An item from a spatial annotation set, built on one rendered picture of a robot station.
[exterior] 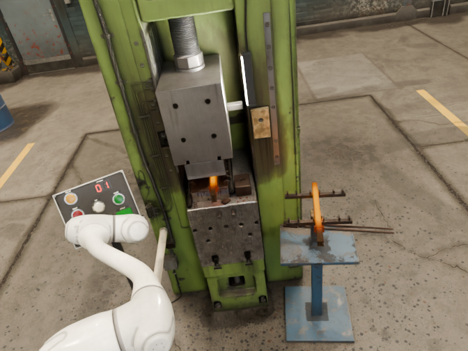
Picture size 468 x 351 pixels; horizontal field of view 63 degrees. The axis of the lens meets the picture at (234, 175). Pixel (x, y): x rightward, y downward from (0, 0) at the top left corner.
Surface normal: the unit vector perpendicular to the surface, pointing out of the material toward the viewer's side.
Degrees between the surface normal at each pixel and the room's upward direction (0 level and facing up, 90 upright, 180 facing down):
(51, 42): 90
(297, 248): 0
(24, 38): 90
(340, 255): 0
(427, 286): 0
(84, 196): 60
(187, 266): 90
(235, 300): 89
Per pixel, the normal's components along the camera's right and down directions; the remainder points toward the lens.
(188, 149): 0.05, 0.57
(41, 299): -0.13, -0.81
